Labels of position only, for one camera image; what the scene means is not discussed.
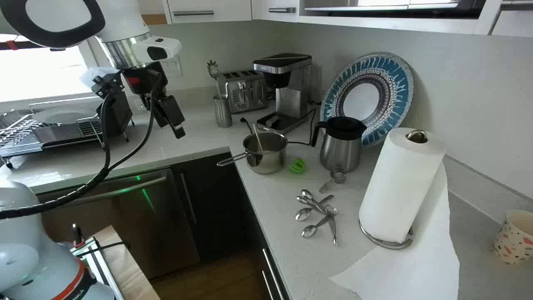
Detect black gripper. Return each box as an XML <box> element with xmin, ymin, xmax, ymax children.
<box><xmin>121</xmin><ymin>61</ymin><xmax>188</xmax><ymax>140</ymax></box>

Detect silver cup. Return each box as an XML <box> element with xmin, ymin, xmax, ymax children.
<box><xmin>213</xmin><ymin>93</ymin><xmax>234</xmax><ymax>130</ymax></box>

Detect silver pot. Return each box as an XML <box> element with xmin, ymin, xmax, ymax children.
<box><xmin>214</xmin><ymin>130</ymin><xmax>291</xmax><ymax>176</ymax></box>

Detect patterned paper cup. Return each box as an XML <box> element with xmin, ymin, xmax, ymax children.
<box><xmin>493</xmin><ymin>208</ymin><xmax>533</xmax><ymax>266</ymax></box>

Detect black box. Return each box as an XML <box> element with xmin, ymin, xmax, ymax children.
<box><xmin>98</xmin><ymin>95</ymin><xmax>134</xmax><ymax>138</ymax></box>

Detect steel pasta server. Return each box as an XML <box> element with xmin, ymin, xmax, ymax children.
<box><xmin>206</xmin><ymin>58</ymin><xmax>221</xmax><ymax>100</ymax></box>

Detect wooden cabinet panel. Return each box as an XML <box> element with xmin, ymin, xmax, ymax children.
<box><xmin>139</xmin><ymin>11</ymin><xmax>168</xmax><ymax>26</ymax></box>

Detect dark lower cabinet door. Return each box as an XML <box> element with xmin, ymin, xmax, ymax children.
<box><xmin>169</xmin><ymin>151</ymin><xmax>253</xmax><ymax>263</ymax></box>

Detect metal dish rack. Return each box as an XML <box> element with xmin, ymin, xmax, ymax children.
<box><xmin>0</xmin><ymin>96</ymin><xmax>136</xmax><ymax>155</ymax></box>

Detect white upper cabinets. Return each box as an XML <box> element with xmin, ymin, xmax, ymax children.
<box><xmin>138</xmin><ymin>0</ymin><xmax>533</xmax><ymax>40</ymax></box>

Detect dark dishwasher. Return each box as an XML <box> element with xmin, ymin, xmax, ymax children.
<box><xmin>34</xmin><ymin>165</ymin><xmax>201</xmax><ymax>280</ymax></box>

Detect steel coffee maker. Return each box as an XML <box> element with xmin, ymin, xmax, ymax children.
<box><xmin>251</xmin><ymin>51</ymin><xmax>321</xmax><ymax>135</ymax></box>

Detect bright window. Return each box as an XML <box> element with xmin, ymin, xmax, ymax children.
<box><xmin>0</xmin><ymin>31</ymin><xmax>94</xmax><ymax>105</ymax></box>

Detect small green object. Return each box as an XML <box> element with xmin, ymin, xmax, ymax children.
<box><xmin>286</xmin><ymin>156</ymin><xmax>309</xmax><ymax>176</ymax></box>

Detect steel measuring spoon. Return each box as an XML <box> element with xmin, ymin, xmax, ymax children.
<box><xmin>293</xmin><ymin>205</ymin><xmax>338</xmax><ymax>223</ymax></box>
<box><xmin>324</xmin><ymin>206</ymin><xmax>341</xmax><ymax>248</ymax></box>
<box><xmin>299</xmin><ymin>213</ymin><xmax>334</xmax><ymax>240</ymax></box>
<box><xmin>296</xmin><ymin>188</ymin><xmax>336</xmax><ymax>205</ymax></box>

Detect wooden board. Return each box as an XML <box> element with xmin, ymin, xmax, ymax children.
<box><xmin>89</xmin><ymin>223</ymin><xmax>161</xmax><ymax>300</ymax></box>

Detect steel carafe with black lid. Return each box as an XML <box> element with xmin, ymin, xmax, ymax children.
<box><xmin>309</xmin><ymin>115</ymin><xmax>368</xmax><ymax>175</ymax></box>

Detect small steel scoop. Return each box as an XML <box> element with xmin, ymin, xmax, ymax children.
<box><xmin>318</xmin><ymin>168</ymin><xmax>349</xmax><ymax>195</ymax></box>

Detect dark lower drawer unit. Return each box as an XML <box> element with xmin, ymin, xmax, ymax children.
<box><xmin>238</xmin><ymin>181</ymin><xmax>291</xmax><ymax>300</ymax></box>

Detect blue patterned decorative plate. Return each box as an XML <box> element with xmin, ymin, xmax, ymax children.
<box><xmin>319</xmin><ymin>51</ymin><xmax>416</xmax><ymax>150</ymax></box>

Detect white paper towel roll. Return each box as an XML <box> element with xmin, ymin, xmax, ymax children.
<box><xmin>329</xmin><ymin>125</ymin><xmax>463</xmax><ymax>300</ymax></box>

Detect metal paper towel holder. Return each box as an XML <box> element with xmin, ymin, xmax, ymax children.
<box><xmin>356</xmin><ymin>128</ymin><xmax>431</xmax><ymax>251</ymax></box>

